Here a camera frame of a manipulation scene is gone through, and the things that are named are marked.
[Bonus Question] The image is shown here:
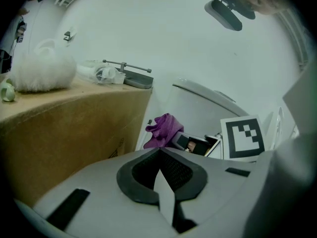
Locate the grey metal tray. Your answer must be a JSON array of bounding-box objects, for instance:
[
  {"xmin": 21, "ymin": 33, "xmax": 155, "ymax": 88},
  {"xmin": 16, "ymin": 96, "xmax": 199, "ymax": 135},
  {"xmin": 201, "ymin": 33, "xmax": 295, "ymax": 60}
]
[{"xmin": 102, "ymin": 59, "xmax": 154, "ymax": 90}]

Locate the white fluffy duster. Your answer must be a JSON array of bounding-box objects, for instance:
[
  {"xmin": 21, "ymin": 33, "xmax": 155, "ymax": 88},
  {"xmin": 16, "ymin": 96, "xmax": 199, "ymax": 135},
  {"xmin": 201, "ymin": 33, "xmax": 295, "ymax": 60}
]
[{"xmin": 10, "ymin": 52, "xmax": 77, "ymax": 93}]

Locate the black wall bracket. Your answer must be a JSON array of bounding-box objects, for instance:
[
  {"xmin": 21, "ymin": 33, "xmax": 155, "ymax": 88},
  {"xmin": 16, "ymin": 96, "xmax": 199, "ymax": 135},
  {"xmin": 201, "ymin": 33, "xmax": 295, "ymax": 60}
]
[{"xmin": 63, "ymin": 30, "xmax": 76, "ymax": 42}]

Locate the white toilet with lid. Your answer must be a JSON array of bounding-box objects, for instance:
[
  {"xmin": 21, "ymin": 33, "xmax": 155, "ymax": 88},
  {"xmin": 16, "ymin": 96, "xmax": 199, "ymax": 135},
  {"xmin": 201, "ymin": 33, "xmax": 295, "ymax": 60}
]
[
  {"xmin": 153, "ymin": 77, "xmax": 251, "ymax": 227},
  {"xmin": 261, "ymin": 105, "xmax": 299, "ymax": 156}
]

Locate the clear bag of white parts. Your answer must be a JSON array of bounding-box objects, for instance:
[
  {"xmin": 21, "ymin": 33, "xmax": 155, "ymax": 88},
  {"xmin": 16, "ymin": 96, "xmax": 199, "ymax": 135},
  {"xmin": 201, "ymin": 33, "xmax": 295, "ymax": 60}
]
[{"xmin": 76, "ymin": 59, "xmax": 127, "ymax": 86}]

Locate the purple microfibre cloth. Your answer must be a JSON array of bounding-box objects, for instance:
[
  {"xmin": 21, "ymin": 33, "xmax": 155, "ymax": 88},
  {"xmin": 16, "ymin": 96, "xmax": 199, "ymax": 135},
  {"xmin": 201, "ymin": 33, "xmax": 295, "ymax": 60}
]
[{"xmin": 144, "ymin": 113, "xmax": 185, "ymax": 150}]

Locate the large brown cardboard box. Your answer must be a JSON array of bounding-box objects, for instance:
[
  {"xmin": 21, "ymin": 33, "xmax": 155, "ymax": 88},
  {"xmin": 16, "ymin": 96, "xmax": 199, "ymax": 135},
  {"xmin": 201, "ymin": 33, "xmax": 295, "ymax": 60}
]
[{"xmin": 0, "ymin": 77, "xmax": 153, "ymax": 208}]

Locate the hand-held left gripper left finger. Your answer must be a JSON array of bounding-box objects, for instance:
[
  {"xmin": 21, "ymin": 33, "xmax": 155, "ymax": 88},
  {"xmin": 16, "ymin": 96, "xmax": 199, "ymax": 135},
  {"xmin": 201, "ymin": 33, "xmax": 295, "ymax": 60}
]
[{"xmin": 33, "ymin": 147, "xmax": 174, "ymax": 237}]

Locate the white curved-handle brush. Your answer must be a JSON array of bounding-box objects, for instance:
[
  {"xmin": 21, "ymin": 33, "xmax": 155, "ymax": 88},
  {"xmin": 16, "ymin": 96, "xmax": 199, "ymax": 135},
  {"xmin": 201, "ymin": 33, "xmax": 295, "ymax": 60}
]
[{"xmin": 0, "ymin": 79, "xmax": 17, "ymax": 103}]

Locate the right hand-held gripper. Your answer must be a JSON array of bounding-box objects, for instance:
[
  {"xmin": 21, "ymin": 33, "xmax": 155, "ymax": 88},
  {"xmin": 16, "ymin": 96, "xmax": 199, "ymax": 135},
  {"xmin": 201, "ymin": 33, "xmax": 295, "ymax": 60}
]
[{"xmin": 172, "ymin": 114, "xmax": 266, "ymax": 162}]

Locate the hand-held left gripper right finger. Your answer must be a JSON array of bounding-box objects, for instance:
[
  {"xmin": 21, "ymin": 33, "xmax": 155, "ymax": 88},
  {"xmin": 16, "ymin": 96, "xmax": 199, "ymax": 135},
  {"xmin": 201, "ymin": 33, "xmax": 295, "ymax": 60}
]
[{"xmin": 159, "ymin": 147, "xmax": 258, "ymax": 234}]

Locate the white toilet with open lid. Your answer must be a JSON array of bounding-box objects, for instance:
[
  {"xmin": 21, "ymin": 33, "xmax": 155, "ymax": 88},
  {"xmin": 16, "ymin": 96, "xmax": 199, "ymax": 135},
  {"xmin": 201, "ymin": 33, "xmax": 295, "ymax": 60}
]
[{"xmin": 261, "ymin": 105, "xmax": 299, "ymax": 156}]

